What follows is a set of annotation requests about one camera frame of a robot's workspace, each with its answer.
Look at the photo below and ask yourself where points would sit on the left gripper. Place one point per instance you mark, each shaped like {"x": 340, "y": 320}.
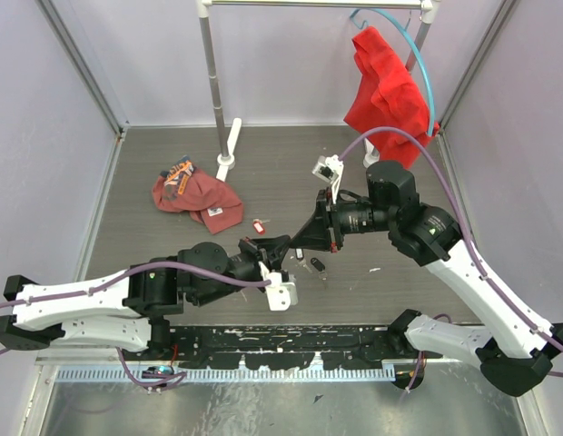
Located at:
{"x": 271, "y": 250}

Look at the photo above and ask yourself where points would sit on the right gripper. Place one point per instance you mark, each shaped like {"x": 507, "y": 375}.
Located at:
{"x": 315, "y": 233}

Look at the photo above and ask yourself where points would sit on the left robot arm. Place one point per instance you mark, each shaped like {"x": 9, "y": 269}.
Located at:
{"x": 130, "y": 309}

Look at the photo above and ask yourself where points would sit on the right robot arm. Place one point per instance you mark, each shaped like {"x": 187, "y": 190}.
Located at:
{"x": 515, "y": 348}

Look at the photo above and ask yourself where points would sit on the key with black windowed tag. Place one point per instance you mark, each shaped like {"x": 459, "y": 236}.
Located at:
{"x": 301, "y": 259}

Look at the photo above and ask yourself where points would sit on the key with red tag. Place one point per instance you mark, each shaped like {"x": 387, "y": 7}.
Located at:
{"x": 259, "y": 226}

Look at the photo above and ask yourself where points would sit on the white clothes rack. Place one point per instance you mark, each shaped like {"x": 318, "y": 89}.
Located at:
{"x": 228, "y": 137}

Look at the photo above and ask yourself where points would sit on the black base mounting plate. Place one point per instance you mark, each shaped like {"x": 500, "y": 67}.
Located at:
{"x": 278, "y": 347}

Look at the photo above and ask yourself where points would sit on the crumpled dusty red shirt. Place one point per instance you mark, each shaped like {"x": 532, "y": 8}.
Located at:
{"x": 186, "y": 188}

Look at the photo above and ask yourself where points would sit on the red cloth on hanger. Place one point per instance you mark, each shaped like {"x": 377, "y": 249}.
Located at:
{"x": 387, "y": 95}

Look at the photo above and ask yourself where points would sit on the blue clothes hanger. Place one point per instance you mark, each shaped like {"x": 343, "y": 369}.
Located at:
{"x": 415, "y": 58}

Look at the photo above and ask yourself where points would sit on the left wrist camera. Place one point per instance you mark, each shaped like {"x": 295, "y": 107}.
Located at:
{"x": 281, "y": 292}

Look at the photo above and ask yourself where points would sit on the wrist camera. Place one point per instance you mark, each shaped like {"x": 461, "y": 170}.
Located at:
{"x": 330, "y": 170}
{"x": 281, "y": 292}

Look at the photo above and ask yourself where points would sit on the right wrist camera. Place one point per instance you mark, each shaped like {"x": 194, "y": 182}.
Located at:
{"x": 330, "y": 170}

